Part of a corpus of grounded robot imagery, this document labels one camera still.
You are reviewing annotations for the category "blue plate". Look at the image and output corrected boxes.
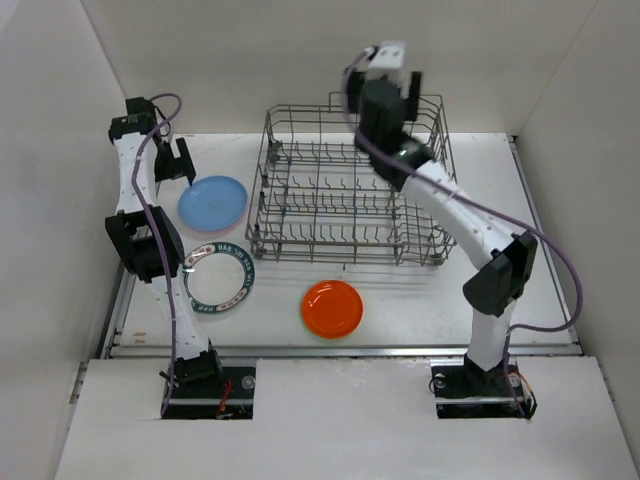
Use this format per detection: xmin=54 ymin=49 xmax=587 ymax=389
xmin=177 ymin=175 xmax=248 ymax=233

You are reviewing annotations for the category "white plate teal lettered rim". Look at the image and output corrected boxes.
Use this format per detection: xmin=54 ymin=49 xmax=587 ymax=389
xmin=183 ymin=241 xmax=255 ymax=315

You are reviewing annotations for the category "small orange plate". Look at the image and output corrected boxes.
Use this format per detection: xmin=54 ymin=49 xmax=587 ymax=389
xmin=300 ymin=280 xmax=364 ymax=340

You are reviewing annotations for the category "pink plate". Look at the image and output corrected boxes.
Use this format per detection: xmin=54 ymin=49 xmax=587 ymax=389
xmin=189 ymin=220 xmax=242 ymax=237

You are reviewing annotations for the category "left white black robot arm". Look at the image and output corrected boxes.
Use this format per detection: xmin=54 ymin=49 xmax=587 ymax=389
xmin=105 ymin=93 xmax=224 ymax=397

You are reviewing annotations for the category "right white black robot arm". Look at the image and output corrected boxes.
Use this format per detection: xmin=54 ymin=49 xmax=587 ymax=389
xmin=354 ymin=79 xmax=538 ymax=394

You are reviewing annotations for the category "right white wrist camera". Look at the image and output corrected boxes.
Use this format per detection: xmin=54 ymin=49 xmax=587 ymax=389
xmin=365 ymin=40 xmax=407 ymax=94

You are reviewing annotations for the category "grey wire dish rack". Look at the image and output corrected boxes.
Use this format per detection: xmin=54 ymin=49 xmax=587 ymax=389
xmin=245 ymin=93 xmax=455 ymax=266

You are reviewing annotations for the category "front aluminium rail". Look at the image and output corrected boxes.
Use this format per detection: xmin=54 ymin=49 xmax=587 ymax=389
xmin=100 ymin=343 xmax=583 ymax=359

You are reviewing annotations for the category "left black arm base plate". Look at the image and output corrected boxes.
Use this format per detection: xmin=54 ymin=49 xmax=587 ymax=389
xmin=161 ymin=365 xmax=256 ymax=420

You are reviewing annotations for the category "right aluminium rail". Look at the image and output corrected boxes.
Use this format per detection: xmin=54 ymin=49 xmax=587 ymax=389
xmin=506 ymin=135 xmax=583 ymax=355

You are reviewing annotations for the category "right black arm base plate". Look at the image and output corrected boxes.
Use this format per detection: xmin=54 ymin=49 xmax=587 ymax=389
xmin=429 ymin=365 xmax=538 ymax=420

